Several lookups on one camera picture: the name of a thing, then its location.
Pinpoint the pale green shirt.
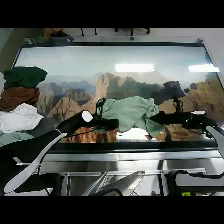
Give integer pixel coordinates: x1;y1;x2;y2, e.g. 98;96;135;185
99;95;166;139

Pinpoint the brown garment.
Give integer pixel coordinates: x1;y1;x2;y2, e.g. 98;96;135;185
0;86;41;112

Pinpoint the dark green garment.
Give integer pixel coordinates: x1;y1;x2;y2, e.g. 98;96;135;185
3;66;48;90

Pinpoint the silver frame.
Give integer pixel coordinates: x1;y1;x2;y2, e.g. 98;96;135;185
15;149;224;196

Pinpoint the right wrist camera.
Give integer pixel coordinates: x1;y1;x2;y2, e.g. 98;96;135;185
172;96;184;114

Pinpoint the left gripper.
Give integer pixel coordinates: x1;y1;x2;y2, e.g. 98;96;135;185
91;117;120;131

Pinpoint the black cable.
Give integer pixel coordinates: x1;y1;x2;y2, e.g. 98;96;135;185
165;169;224;196

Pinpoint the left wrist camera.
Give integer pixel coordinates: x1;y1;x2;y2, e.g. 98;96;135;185
95;97;107;120

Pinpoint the light green garment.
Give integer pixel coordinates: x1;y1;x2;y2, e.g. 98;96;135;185
0;130;36;148

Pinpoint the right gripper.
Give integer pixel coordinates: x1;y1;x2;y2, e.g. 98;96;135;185
149;111;183;126

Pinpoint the white garment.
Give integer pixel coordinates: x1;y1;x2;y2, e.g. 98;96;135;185
0;103;45;134

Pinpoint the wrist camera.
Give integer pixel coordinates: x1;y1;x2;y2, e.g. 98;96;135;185
172;96;184;114
95;97;107;120

